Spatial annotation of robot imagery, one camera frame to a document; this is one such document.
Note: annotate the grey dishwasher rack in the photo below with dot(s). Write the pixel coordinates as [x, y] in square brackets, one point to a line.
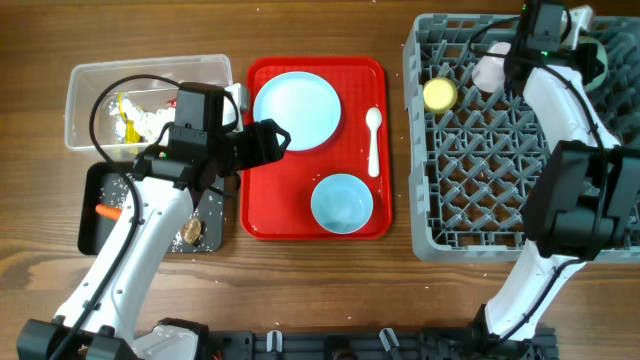
[472, 167]

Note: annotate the brown mushroom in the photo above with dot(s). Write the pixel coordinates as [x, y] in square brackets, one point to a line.
[191, 230]

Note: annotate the white plastic spoon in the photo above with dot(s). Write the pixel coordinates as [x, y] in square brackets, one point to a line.
[373, 121]

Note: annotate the orange carrot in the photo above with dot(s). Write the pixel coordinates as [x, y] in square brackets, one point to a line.
[108, 212]

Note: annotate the light blue plate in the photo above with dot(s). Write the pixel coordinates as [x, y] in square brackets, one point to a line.
[304, 104]

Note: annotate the pink plastic cup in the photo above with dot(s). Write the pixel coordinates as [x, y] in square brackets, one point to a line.
[490, 72]

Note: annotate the yellow plastic cup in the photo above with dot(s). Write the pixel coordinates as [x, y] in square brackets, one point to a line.
[439, 95]

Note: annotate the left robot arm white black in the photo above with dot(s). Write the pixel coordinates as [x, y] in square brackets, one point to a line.
[165, 184]

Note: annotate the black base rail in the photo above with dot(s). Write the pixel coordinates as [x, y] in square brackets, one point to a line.
[388, 343]

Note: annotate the light blue bowl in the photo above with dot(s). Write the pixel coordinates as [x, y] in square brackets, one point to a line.
[341, 204]

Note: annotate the green bowl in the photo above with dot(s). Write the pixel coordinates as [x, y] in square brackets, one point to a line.
[604, 63]

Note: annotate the white rice pile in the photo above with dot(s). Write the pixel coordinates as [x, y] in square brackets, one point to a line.
[112, 191]

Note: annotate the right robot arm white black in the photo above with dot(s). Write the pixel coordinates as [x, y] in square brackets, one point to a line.
[582, 200]

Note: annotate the white napkin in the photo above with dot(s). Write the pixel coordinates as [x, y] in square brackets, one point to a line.
[147, 124]

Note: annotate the red plastic tray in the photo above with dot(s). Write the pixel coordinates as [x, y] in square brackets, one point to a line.
[275, 198]

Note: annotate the yellow foil wrapper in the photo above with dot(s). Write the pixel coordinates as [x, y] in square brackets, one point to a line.
[128, 134]

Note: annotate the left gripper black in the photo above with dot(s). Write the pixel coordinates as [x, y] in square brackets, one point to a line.
[264, 148]

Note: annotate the clear plastic bin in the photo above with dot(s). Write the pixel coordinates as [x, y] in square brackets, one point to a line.
[88, 81]

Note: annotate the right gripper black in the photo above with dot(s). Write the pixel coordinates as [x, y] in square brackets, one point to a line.
[586, 59]

